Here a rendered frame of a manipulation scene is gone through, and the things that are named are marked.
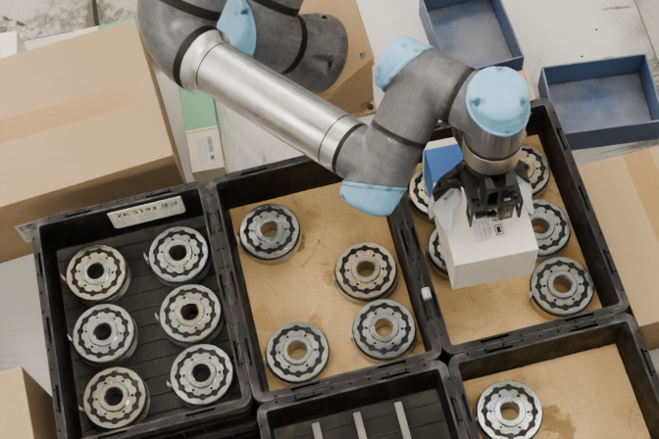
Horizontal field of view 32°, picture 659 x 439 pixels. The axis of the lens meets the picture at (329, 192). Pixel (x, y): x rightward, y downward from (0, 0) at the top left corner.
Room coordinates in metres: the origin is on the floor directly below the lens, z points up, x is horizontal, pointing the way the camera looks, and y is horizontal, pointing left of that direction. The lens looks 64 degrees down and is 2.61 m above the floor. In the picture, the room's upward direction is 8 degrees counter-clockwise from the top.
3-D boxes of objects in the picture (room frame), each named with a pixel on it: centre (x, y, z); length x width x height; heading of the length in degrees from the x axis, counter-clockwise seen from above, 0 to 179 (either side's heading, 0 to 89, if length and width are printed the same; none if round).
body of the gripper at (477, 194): (0.67, -0.21, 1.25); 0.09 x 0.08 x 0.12; 4
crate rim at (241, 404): (0.68, 0.33, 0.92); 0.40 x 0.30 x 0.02; 6
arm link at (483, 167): (0.67, -0.22, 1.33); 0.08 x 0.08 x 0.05
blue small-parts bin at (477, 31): (1.23, -0.31, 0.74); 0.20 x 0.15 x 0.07; 8
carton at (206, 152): (1.12, 0.22, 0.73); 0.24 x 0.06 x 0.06; 4
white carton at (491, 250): (0.69, -0.21, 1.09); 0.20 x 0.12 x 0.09; 4
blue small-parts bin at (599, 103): (1.04, -0.53, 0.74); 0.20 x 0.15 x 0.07; 90
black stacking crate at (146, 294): (0.68, 0.33, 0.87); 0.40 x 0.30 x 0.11; 6
